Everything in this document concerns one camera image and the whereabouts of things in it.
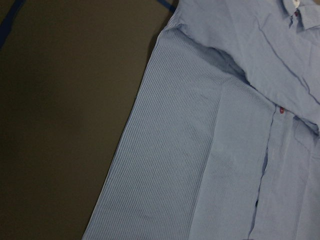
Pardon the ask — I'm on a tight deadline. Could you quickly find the light blue striped shirt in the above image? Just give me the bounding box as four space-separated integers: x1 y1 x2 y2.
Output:
83 0 320 240

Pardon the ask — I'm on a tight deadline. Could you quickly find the brown paper table cover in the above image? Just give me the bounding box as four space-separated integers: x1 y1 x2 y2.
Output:
0 0 172 240

